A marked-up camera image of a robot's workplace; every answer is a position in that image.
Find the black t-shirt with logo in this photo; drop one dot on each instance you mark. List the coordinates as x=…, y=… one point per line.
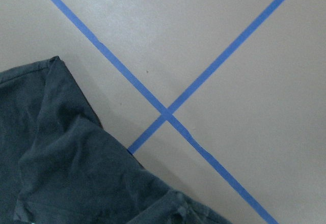
x=58, y=165

